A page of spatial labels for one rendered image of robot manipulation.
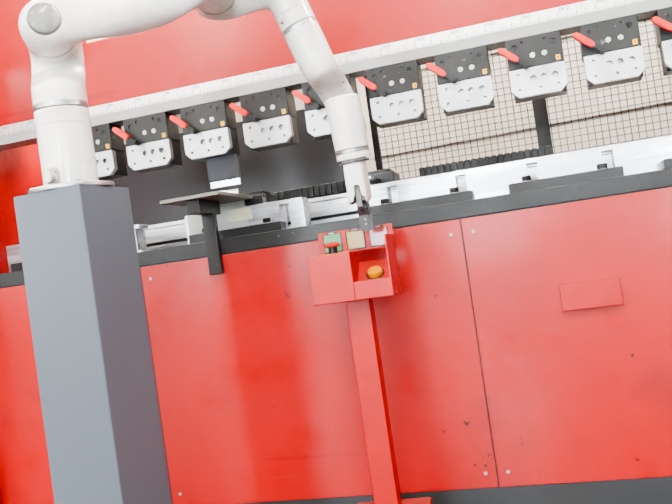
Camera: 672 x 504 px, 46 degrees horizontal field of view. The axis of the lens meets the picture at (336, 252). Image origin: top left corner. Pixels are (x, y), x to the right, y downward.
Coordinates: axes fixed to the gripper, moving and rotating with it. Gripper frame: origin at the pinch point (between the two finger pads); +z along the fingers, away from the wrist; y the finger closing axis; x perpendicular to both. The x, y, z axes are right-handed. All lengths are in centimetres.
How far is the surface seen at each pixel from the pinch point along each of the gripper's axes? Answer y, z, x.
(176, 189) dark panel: -99, -19, -84
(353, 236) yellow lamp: -9.8, 3.7, -5.5
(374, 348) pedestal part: 4.0, 30.8, -3.7
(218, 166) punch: -45, -23, -49
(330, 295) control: 6.9, 15.4, -11.3
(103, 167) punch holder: -45, -30, -86
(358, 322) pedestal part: 3.1, 23.9, -6.5
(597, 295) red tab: -14, 31, 53
